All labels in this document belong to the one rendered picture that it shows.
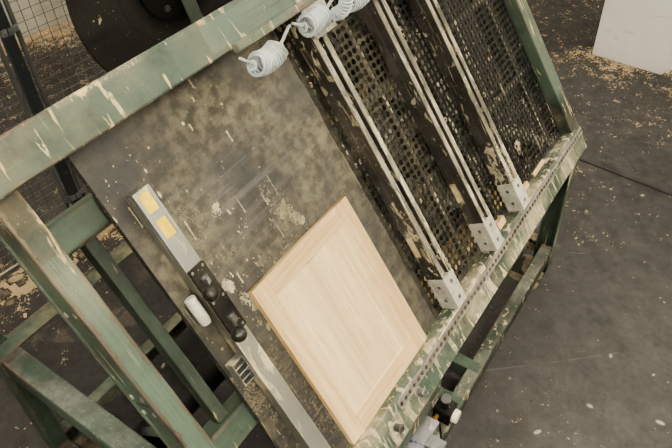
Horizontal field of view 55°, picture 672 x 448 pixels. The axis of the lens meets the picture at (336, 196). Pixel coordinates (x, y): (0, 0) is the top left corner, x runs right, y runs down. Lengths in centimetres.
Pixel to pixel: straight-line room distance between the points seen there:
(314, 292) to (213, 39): 73
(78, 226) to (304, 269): 61
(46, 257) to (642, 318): 288
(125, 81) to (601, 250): 294
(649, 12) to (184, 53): 426
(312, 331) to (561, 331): 184
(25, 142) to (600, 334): 279
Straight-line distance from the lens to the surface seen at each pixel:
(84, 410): 232
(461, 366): 298
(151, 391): 152
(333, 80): 189
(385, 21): 212
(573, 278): 366
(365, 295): 195
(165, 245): 154
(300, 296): 178
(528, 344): 332
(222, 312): 159
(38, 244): 141
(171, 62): 155
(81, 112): 142
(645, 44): 547
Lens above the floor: 263
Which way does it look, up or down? 41 degrees down
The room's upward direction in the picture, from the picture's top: 3 degrees counter-clockwise
